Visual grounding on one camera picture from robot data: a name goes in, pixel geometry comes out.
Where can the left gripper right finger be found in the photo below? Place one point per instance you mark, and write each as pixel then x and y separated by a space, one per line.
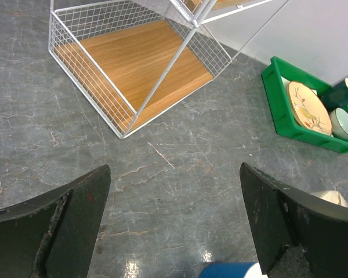
pixel 295 234

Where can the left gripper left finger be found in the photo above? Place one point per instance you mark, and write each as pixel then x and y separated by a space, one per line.
pixel 54 234

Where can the cream roll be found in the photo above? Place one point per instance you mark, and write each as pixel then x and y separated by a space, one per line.
pixel 334 197

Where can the white wire wooden shelf rack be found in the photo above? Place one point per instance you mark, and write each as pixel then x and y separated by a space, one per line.
pixel 134 60

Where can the blue wrapped roll right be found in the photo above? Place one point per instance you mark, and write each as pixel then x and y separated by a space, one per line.
pixel 232 269

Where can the light green ceramic bowl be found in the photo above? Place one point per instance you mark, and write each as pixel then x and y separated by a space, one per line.
pixel 339 120

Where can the decorated ceramic plate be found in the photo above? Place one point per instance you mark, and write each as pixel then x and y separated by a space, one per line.
pixel 307 108

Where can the green plastic tray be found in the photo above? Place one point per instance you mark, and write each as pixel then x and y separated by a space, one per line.
pixel 284 122

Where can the dark green ceramic cup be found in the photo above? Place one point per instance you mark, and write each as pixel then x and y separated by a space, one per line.
pixel 336 97

